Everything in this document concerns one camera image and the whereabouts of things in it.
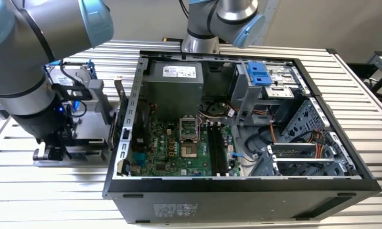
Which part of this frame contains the RAM slot with white clips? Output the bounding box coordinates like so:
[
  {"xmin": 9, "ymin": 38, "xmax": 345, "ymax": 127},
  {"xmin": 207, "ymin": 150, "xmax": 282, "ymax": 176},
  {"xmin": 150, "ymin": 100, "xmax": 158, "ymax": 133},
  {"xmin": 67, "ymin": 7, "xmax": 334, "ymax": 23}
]
[{"xmin": 210, "ymin": 121, "xmax": 221, "ymax": 177}]

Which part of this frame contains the grey parts rack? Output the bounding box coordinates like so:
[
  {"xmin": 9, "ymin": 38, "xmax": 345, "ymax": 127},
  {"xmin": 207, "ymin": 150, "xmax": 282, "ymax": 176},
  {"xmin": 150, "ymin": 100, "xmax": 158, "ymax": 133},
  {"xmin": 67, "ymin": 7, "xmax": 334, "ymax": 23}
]
[{"xmin": 33, "ymin": 80, "xmax": 122, "ymax": 168}]

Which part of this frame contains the hard disk in blue carrier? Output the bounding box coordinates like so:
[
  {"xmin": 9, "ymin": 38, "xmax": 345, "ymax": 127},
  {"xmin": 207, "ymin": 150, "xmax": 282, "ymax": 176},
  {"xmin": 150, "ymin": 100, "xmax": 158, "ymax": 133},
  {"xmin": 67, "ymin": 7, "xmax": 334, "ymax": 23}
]
[{"xmin": 45, "ymin": 59, "xmax": 98, "ymax": 96}]

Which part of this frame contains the green graphics card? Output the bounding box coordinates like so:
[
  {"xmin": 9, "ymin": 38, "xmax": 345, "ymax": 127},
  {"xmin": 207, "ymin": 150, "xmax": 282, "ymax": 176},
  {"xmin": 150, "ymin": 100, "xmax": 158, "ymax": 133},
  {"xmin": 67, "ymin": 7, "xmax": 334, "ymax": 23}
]
[{"xmin": 112, "ymin": 75, "xmax": 130, "ymax": 146}]

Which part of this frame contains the green Dell motherboard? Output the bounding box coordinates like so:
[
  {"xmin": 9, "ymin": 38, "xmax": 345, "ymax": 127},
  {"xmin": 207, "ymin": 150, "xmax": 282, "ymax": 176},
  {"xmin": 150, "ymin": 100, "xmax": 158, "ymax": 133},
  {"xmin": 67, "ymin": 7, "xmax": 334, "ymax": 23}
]
[{"xmin": 127, "ymin": 116, "xmax": 243, "ymax": 178}]

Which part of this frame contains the grey power supply unit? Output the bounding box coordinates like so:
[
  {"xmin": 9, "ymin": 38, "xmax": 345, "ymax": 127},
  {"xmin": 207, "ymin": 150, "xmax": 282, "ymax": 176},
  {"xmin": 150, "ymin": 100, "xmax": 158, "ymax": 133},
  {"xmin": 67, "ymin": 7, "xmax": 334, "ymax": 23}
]
[{"xmin": 142, "ymin": 61, "xmax": 206, "ymax": 120}]

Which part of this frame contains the metal socket cover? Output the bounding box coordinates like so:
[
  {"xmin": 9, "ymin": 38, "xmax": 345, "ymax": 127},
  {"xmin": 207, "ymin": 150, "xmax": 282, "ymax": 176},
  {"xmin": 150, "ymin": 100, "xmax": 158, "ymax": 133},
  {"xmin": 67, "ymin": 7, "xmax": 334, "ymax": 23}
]
[{"xmin": 179, "ymin": 114, "xmax": 201, "ymax": 142}]

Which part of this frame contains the CPU socket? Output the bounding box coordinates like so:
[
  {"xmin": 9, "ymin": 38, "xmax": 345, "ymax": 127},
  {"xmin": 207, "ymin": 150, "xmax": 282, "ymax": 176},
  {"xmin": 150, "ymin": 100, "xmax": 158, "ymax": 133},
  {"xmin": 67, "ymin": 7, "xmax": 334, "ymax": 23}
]
[{"xmin": 179, "ymin": 140, "xmax": 201, "ymax": 159}]

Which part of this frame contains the round case speaker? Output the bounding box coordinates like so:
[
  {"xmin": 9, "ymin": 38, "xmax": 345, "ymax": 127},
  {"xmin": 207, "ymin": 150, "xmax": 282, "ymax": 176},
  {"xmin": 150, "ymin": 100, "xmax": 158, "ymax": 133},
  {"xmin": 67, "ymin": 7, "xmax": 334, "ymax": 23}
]
[{"xmin": 209, "ymin": 102, "xmax": 229, "ymax": 117}]

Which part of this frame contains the black PC case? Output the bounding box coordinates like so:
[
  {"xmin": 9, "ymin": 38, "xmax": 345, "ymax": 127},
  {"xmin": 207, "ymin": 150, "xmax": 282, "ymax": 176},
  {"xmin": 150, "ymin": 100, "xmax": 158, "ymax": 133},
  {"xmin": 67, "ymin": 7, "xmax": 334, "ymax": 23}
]
[{"xmin": 102, "ymin": 50, "xmax": 382, "ymax": 225}]

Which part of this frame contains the grey metal drive cage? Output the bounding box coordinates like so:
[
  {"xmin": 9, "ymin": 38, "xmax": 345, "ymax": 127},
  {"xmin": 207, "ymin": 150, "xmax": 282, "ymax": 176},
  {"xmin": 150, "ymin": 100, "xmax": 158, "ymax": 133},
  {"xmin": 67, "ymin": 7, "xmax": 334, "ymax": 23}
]
[{"xmin": 231, "ymin": 59, "xmax": 310, "ymax": 126}]

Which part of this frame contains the blue plastic drive latch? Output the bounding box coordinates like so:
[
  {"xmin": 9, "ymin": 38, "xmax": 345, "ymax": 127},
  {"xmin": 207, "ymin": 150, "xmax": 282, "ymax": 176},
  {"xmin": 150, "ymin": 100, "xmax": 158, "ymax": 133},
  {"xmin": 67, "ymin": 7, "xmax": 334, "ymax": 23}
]
[{"xmin": 246, "ymin": 61, "xmax": 273, "ymax": 87}]

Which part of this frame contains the perforated metal disk bay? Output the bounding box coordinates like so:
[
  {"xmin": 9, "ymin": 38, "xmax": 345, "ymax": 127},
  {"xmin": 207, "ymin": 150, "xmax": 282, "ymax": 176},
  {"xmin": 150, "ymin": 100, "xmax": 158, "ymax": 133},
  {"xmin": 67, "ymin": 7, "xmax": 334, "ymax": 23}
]
[{"xmin": 250, "ymin": 97, "xmax": 354, "ymax": 178}]

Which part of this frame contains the black camera cable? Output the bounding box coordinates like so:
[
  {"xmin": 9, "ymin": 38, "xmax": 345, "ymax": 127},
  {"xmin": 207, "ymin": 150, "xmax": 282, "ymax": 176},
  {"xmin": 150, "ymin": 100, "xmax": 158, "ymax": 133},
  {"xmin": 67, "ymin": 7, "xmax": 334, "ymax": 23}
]
[{"xmin": 59, "ymin": 59, "xmax": 88, "ymax": 117}]

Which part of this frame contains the wire locking lever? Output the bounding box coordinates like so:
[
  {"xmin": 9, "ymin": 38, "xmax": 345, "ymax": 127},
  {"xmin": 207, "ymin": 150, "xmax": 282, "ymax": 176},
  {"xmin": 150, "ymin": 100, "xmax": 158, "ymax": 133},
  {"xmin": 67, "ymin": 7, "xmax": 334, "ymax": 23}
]
[{"xmin": 197, "ymin": 118, "xmax": 207, "ymax": 144}]

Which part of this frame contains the power supply wire bundle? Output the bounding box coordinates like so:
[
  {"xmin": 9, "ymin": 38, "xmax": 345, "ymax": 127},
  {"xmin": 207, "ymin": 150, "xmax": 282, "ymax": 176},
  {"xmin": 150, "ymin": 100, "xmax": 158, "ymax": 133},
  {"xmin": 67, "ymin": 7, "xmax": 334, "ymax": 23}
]
[{"xmin": 199, "ymin": 111, "xmax": 231, "ymax": 123}]

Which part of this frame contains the orange wire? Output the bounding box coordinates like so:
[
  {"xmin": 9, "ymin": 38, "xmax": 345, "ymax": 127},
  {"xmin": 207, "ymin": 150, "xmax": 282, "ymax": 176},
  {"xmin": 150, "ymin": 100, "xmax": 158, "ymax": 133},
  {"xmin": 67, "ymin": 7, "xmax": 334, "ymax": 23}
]
[{"xmin": 269, "ymin": 120, "xmax": 278, "ymax": 145}]

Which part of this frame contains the red yellow wire bundle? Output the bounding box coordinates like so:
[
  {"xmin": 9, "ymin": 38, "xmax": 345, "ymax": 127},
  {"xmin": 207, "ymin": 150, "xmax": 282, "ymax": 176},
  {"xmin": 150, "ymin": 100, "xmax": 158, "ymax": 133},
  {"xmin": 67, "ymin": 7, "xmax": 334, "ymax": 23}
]
[{"xmin": 307, "ymin": 128, "xmax": 328, "ymax": 160}]

